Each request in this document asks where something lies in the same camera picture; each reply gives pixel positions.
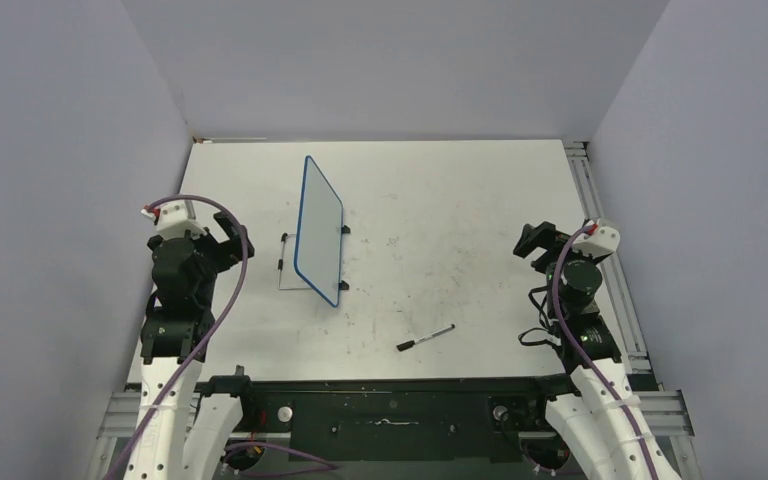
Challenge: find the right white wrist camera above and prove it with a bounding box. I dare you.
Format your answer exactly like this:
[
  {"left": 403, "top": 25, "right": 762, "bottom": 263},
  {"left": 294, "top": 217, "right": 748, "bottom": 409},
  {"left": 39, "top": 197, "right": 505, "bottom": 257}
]
[{"left": 572, "top": 218, "right": 621, "bottom": 260}]

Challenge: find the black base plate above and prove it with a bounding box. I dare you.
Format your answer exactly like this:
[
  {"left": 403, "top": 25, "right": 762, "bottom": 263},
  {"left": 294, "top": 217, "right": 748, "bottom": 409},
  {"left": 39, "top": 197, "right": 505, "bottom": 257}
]
[{"left": 232, "top": 375, "right": 576, "bottom": 463}]

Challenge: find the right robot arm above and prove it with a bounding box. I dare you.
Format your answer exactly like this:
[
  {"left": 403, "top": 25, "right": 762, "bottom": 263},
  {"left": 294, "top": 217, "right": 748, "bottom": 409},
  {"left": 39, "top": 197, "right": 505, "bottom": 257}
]
[{"left": 513, "top": 219, "right": 680, "bottom": 479}]

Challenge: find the aluminium rail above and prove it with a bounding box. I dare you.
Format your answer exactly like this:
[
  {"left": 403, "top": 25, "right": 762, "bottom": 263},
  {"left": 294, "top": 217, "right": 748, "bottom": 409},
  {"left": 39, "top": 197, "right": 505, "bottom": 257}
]
[
  {"left": 96, "top": 391, "right": 695, "bottom": 438},
  {"left": 562, "top": 141, "right": 652, "bottom": 374}
]

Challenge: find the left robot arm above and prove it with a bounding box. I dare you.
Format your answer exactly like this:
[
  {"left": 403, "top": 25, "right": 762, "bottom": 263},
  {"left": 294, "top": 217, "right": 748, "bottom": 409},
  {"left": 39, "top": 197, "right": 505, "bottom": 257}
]
[{"left": 121, "top": 207, "right": 258, "bottom": 479}]

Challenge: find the aluminium rail right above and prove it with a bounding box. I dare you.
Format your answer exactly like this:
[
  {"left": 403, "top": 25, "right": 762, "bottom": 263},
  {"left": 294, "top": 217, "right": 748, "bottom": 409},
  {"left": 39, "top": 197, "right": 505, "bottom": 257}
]
[{"left": 562, "top": 141, "right": 652, "bottom": 374}]

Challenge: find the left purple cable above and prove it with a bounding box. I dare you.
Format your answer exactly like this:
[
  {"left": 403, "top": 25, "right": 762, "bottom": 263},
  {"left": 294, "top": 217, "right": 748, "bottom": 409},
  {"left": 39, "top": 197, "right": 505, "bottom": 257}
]
[{"left": 102, "top": 194, "right": 251, "bottom": 480}]

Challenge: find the wire whiteboard stand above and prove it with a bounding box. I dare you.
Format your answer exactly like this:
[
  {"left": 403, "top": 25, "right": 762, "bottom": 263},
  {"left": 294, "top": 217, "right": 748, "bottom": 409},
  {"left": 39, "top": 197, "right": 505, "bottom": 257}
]
[{"left": 277, "top": 233, "right": 309, "bottom": 291}]

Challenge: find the aluminium rail front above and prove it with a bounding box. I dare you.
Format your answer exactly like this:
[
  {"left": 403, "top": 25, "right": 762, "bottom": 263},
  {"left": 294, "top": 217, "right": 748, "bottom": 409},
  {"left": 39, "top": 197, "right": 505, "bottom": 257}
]
[{"left": 96, "top": 391, "right": 695, "bottom": 438}]

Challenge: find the blue framed whiteboard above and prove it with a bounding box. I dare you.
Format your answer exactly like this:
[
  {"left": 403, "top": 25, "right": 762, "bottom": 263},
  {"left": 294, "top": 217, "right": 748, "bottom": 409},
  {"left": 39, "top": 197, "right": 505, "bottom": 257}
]
[{"left": 293, "top": 155, "right": 345, "bottom": 308}]

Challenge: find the white marker pen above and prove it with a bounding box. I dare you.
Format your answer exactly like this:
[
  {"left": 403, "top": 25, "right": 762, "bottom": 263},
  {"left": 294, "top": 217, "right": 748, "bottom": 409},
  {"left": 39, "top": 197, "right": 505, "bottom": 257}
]
[{"left": 396, "top": 324, "right": 456, "bottom": 352}]

